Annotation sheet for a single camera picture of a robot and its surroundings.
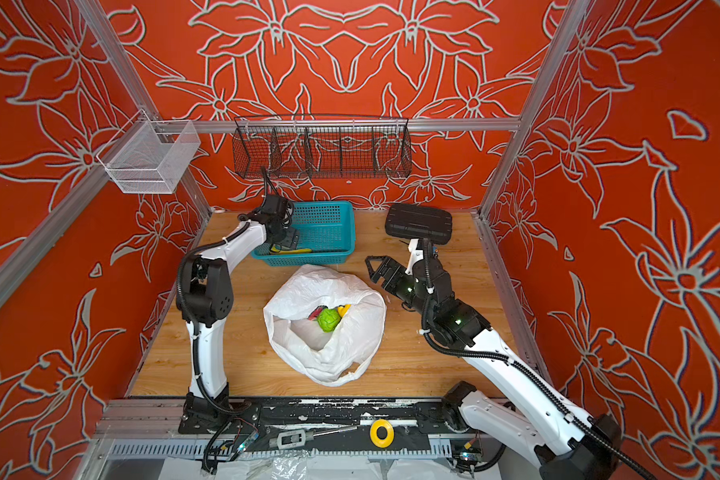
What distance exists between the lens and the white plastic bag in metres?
0.75

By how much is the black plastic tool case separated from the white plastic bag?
0.35 m

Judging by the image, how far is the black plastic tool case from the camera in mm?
1087
